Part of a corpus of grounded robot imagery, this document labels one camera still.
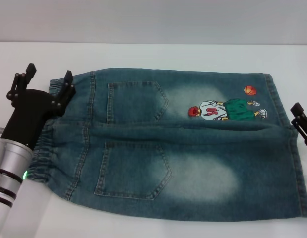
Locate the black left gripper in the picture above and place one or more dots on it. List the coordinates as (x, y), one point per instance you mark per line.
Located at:
(29, 111)

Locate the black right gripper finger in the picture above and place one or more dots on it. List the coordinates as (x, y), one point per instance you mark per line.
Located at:
(300, 122)

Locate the blue denim shorts with basketball print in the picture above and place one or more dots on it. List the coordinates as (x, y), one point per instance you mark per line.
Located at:
(193, 161)

